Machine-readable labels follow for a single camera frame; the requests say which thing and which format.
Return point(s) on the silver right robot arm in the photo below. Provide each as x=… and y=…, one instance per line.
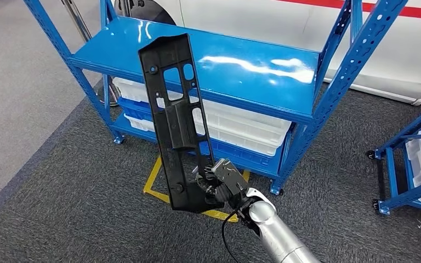
x=276, y=232

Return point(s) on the white car with red stripe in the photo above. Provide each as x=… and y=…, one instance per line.
x=395, y=54

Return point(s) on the long black plastic part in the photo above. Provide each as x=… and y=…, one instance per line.
x=176, y=127

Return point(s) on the blue metal storage rack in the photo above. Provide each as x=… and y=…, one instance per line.
x=392, y=174
x=232, y=72

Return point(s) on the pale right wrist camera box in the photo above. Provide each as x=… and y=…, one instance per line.
x=227, y=172

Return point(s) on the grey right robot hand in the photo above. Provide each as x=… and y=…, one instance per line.
x=214, y=190

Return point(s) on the chrome stanchion pole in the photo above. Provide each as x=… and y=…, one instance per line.
x=76, y=18

